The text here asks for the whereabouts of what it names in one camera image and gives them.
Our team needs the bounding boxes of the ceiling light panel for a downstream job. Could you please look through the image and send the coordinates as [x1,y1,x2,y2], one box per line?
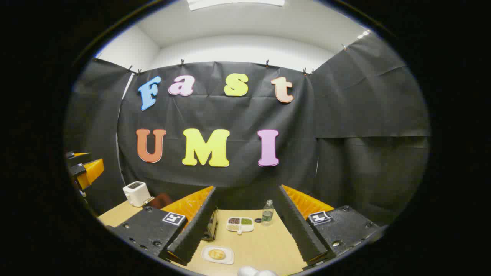
[187,0,285,11]

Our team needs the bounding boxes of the white rectangular plate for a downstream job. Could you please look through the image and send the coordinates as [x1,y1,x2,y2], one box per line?
[201,245,234,265]

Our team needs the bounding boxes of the white toaster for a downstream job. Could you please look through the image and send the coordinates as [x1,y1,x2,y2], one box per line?
[122,181,152,208]

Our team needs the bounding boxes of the black electric oven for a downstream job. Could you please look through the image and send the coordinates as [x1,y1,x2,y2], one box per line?
[144,194,218,241]

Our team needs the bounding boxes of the clear water bottle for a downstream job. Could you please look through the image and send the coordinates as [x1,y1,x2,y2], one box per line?
[261,199,275,227]

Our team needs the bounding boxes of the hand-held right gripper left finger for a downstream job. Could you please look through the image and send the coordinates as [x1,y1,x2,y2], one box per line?
[109,186,218,266]

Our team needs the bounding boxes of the white divided snack dish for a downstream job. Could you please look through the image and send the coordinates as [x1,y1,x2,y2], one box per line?
[226,217,254,235]

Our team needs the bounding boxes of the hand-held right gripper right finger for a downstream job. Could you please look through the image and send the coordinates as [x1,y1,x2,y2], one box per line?
[276,184,380,269]

